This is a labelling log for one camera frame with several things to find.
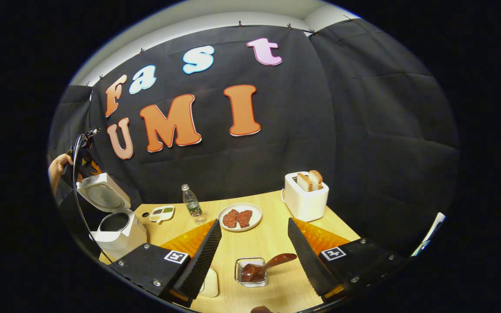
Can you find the white round plate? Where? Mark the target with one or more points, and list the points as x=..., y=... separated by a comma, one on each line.
x=257, y=213

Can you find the red meat slice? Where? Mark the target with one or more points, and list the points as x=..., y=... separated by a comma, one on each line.
x=230, y=218
x=245, y=218

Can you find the white toaster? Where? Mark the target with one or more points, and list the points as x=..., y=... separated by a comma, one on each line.
x=305, y=204

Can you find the white divided seasoning dish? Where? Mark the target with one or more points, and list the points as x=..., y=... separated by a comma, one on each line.
x=163, y=212

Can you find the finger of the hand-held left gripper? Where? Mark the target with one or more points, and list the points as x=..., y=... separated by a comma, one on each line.
x=94, y=171

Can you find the clear plastic water bottle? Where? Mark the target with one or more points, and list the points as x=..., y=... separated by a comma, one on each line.
x=192, y=204

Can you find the brown wooden spoon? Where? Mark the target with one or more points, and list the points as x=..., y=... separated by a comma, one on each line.
x=272, y=263

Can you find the toasted bread slice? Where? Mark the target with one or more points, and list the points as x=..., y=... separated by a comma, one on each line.
x=304, y=182
x=317, y=179

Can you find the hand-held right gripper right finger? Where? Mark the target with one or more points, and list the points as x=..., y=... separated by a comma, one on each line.
x=307, y=261

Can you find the small clear glass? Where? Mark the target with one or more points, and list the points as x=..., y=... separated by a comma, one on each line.
x=200, y=220

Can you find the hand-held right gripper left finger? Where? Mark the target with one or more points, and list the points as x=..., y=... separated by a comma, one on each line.
x=200, y=261

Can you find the white rice cooker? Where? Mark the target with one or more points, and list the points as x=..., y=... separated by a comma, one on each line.
x=124, y=237

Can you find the white plastic bar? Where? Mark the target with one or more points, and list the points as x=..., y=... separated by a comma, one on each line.
x=431, y=230

